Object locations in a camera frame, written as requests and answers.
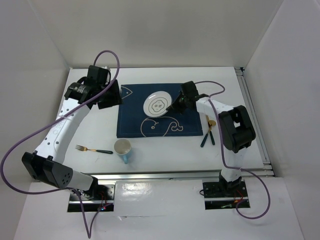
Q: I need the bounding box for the purple cable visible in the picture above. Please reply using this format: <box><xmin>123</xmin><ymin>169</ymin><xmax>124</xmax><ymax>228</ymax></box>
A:
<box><xmin>0</xmin><ymin>49</ymin><xmax>121</xmax><ymax>239</ymax></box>
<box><xmin>193</xmin><ymin>80</ymin><xmax>271</xmax><ymax>220</ymax></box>

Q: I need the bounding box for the light blue mug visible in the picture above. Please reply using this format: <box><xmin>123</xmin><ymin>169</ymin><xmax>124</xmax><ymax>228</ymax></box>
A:
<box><xmin>113</xmin><ymin>138</ymin><xmax>132</xmax><ymax>164</ymax></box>

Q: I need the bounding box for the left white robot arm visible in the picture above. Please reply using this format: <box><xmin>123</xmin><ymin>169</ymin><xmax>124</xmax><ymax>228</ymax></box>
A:
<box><xmin>22</xmin><ymin>65</ymin><xmax>123</xmax><ymax>200</ymax></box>

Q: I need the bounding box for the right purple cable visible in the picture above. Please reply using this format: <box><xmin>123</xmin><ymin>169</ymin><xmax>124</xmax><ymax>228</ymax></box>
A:
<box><xmin>193</xmin><ymin>80</ymin><xmax>271</xmax><ymax>220</ymax></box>

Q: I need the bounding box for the white plate blue rim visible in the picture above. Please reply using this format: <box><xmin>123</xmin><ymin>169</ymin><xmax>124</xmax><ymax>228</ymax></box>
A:
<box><xmin>143</xmin><ymin>91</ymin><xmax>172</xmax><ymax>118</ymax></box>

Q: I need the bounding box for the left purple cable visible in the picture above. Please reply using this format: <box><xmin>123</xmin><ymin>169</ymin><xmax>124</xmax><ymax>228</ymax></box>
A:
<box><xmin>0</xmin><ymin>49</ymin><xmax>121</xmax><ymax>239</ymax></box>

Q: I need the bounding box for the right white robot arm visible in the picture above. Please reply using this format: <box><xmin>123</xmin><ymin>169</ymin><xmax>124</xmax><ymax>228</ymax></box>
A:
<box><xmin>166</xmin><ymin>81</ymin><xmax>256</xmax><ymax>196</ymax></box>

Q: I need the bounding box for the gold fork dark handle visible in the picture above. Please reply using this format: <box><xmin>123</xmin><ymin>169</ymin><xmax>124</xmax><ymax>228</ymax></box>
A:
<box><xmin>75</xmin><ymin>145</ymin><xmax>113</xmax><ymax>155</ymax></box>

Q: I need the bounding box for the aluminium table frame rail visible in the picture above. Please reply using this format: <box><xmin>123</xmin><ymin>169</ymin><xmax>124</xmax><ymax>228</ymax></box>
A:
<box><xmin>38</xmin><ymin>66</ymin><xmax>276</xmax><ymax>182</ymax></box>

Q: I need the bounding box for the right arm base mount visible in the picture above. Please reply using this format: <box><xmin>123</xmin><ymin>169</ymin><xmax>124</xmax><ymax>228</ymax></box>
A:
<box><xmin>199</xmin><ymin>179</ymin><xmax>251</xmax><ymax>210</ymax></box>

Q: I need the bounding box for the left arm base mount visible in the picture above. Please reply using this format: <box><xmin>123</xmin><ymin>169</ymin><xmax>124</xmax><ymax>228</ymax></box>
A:
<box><xmin>67</xmin><ymin>183</ymin><xmax>116</xmax><ymax>213</ymax></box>

